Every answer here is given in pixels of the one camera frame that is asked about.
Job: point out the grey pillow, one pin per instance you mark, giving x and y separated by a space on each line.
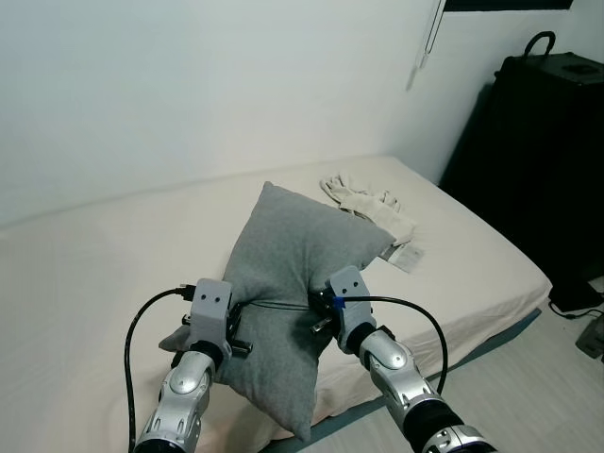
283 255

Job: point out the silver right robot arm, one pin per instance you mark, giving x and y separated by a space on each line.
406 387

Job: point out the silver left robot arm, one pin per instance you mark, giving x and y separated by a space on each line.
184 392

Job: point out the white paper label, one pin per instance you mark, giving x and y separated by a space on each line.
408 258

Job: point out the cream fabric gloves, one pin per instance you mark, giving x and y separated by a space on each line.
373 208

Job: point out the bed with cream sheet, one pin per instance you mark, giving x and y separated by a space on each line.
85 302

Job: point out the dark blue bed base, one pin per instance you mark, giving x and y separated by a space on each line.
491 342

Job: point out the grey floor device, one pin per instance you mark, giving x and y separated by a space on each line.
593 338

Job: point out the white blind wand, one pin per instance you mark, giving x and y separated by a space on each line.
429 42

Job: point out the dark window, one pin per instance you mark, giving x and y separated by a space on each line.
508 5

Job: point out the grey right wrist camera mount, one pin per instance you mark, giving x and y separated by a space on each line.
349 302

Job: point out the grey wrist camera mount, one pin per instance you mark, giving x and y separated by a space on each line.
349 302
209 307

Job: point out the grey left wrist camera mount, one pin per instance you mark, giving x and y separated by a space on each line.
209 307

